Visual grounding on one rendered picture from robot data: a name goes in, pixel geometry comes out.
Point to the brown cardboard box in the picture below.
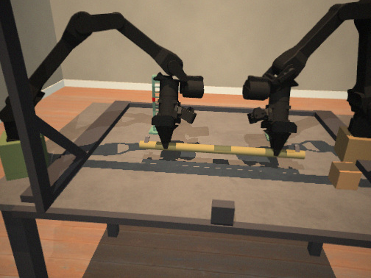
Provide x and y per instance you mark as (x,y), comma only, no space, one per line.
(345,176)

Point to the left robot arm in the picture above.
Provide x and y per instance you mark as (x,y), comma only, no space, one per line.
(80,27)

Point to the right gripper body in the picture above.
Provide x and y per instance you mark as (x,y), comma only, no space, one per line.
(280,111)

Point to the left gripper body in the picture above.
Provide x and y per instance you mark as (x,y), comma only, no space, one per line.
(166,107)

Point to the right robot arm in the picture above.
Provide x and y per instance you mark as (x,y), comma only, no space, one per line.
(290,63)

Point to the black metal frame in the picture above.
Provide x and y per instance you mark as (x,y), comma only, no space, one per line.
(28,124)

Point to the long yellow rod with olive band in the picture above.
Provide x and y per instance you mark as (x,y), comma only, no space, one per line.
(215,149)

